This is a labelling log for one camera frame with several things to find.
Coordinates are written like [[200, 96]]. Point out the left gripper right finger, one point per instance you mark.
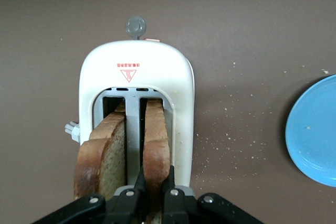
[[183, 208]]

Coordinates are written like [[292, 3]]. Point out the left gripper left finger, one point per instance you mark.
[[118, 208]]

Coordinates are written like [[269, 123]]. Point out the brown bread slice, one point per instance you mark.
[[155, 142], [113, 155]]

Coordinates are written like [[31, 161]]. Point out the blue plate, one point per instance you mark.
[[315, 129]]

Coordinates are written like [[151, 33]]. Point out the white toaster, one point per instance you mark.
[[157, 58]]

